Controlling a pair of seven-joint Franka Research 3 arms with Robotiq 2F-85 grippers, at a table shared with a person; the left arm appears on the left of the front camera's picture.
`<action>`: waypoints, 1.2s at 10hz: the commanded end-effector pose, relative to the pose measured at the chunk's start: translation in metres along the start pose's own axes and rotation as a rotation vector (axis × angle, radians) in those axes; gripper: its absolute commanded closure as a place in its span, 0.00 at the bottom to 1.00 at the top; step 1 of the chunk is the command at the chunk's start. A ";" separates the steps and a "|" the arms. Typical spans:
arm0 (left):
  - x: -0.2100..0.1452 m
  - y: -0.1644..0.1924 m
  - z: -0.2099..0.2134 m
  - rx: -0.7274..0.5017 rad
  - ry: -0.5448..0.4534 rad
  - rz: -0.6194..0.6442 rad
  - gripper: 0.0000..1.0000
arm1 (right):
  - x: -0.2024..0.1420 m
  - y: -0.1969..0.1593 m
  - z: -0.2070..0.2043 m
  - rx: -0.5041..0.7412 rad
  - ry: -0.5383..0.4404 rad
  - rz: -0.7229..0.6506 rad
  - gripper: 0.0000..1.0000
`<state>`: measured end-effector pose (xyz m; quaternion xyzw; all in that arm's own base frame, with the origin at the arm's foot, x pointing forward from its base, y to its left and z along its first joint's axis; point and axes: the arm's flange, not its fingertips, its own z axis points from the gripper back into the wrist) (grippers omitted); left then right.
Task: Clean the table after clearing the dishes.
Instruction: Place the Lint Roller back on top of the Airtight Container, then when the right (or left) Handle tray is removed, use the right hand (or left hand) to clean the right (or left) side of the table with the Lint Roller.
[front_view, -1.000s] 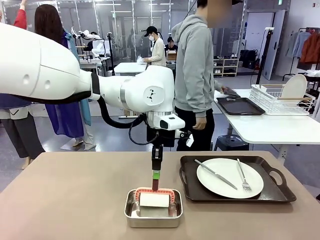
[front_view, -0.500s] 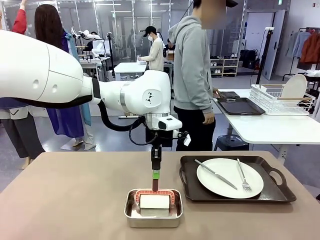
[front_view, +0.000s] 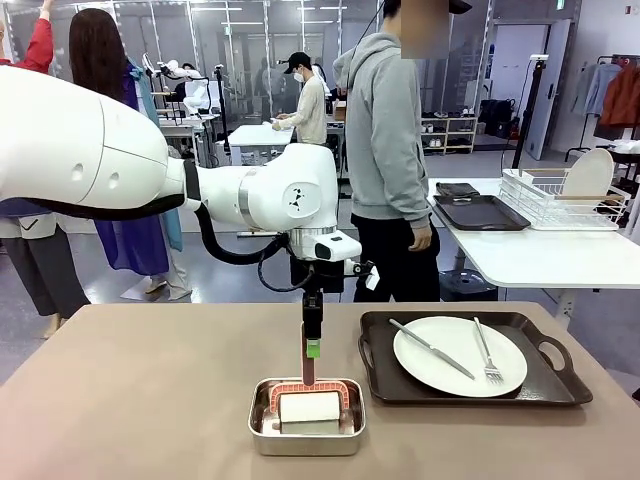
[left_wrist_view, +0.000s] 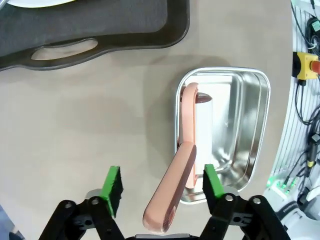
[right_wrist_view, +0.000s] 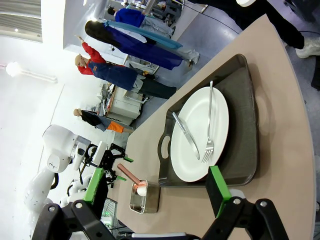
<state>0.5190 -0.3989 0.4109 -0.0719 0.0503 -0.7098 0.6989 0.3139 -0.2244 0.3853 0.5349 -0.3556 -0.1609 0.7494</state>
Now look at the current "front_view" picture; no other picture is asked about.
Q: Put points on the small cardboard box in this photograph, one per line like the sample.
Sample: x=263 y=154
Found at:
x=340 y=111

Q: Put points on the grey door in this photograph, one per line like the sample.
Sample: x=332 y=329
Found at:
x=550 y=75

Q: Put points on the white side table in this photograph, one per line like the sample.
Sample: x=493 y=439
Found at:
x=550 y=255

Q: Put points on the person red sleeve denim apron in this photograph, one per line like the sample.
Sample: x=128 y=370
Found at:
x=40 y=270

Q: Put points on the white shoe rack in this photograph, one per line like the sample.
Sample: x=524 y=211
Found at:
x=450 y=135

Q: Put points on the black clothes rack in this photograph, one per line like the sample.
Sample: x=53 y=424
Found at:
x=580 y=145

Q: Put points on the silver fork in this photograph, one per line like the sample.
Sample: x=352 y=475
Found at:
x=487 y=350

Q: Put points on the grey blue shirt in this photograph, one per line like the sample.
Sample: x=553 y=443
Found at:
x=597 y=87

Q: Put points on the black tripod stand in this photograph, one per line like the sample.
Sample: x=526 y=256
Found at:
x=530 y=110

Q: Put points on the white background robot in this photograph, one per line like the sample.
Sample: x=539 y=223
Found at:
x=192 y=95

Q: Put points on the person's right hand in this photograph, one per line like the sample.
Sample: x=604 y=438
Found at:
x=421 y=238

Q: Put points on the person in grey hoodie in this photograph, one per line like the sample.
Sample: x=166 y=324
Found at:
x=385 y=150

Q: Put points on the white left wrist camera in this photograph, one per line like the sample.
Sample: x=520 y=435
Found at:
x=372 y=281

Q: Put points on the white background table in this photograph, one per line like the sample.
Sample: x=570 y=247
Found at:
x=255 y=135

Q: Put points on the person's right forearm grey sleeve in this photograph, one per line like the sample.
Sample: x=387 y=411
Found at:
x=412 y=200

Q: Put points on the black round stool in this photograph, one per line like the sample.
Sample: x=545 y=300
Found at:
x=467 y=285

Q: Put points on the masked man beige sweater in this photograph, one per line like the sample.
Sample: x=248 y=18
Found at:
x=310 y=110

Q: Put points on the rectangular metal container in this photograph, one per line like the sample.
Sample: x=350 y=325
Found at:
x=305 y=445

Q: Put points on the dark brown plastic tray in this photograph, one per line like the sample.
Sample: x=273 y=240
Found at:
x=480 y=212
x=545 y=390

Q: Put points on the silver table knife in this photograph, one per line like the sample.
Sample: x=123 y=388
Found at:
x=435 y=352

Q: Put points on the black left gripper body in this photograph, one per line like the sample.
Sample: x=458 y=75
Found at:
x=327 y=275

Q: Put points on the black bags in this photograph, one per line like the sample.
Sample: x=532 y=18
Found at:
x=495 y=117

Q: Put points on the long haired woman blue robe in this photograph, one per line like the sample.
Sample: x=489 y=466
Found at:
x=95 y=50

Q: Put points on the orange jacket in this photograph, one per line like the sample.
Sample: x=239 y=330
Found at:
x=622 y=95

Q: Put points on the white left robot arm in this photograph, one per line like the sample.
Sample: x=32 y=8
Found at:
x=75 y=150

